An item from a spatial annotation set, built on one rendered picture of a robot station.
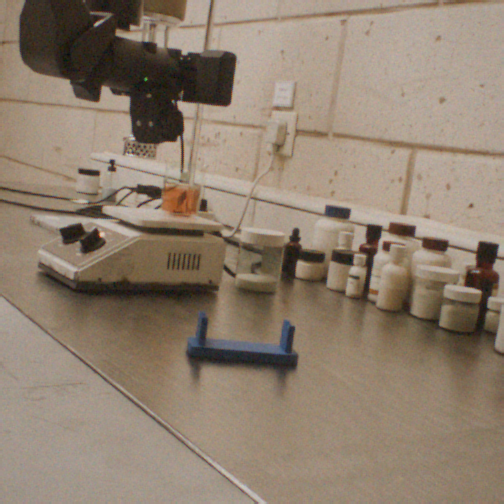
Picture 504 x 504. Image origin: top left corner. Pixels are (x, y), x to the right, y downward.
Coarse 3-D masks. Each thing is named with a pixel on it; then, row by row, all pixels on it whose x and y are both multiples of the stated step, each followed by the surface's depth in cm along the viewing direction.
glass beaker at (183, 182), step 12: (168, 156) 103; (180, 156) 104; (168, 168) 101; (180, 168) 100; (192, 168) 100; (204, 168) 102; (168, 180) 101; (180, 180) 100; (192, 180) 100; (168, 192) 101; (180, 192) 100; (192, 192) 101; (168, 204) 101; (180, 204) 100; (192, 204) 101; (168, 216) 101; (180, 216) 101; (192, 216) 102
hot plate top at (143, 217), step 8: (104, 208) 103; (112, 208) 102; (120, 208) 103; (128, 208) 104; (136, 208) 106; (120, 216) 99; (128, 216) 97; (136, 216) 96; (144, 216) 98; (152, 216) 99; (160, 216) 100; (136, 224) 95; (144, 224) 95; (152, 224) 95; (160, 224) 96; (168, 224) 96; (176, 224) 97; (184, 224) 98; (192, 224) 98; (200, 224) 99; (208, 224) 100; (216, 224) 100
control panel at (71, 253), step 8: (88, 224) 102; (96, 224) 102; (104, 232) 98; (112, 232) 97; (56, 240) 101; (112, 240) 95; (120, 240) 94; (48, 248) 99; (56, 248) 98; (64, 248) 97; (72, 248) 96; (104, 248) 93; (64, 256) 95; (72, 256) 94; (80, 256) 93; (88, 256) 92
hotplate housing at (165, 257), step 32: (128, 224) 101; (96, 256) 92; (128, 256) 94; (160, 256) 96; (192, 256) 99; (224, 256) 102; (96, 288) 92; (128, 288) 95; (160, 288) 97; (192, 288) 100
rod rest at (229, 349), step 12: (204, 312) 73; (204, 324) 71; (288, 324) 75; (204, 336) 72; (288, 336) 73; (192, 348) 71; (204, 348) 71; (216, 348) 72; (228, 348) 72; (240, 348) 72; (252, 348) 73; (264, 348) 74; (276, 348) 74; (288, 348) 73; (240, 360) 72; (252, 360) 72; (264, 360) 72; (276, 360) 73; (288, 360) 73
